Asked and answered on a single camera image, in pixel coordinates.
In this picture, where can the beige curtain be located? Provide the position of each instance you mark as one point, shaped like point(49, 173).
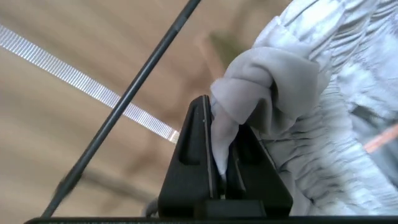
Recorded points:
point(62, 140)

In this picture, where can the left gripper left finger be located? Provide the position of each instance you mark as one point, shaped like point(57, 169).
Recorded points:
point(189, 174)

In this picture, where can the pale grey shorts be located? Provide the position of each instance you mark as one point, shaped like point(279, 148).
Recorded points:
point(326, 93)

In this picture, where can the pink clothes hanger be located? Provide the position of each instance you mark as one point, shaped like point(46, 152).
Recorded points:
point(381, 140)

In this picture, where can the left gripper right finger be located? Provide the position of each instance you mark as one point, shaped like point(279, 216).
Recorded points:
point(255, 180)

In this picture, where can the black clothes rack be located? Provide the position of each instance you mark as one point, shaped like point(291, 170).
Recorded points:
point(124, 99)

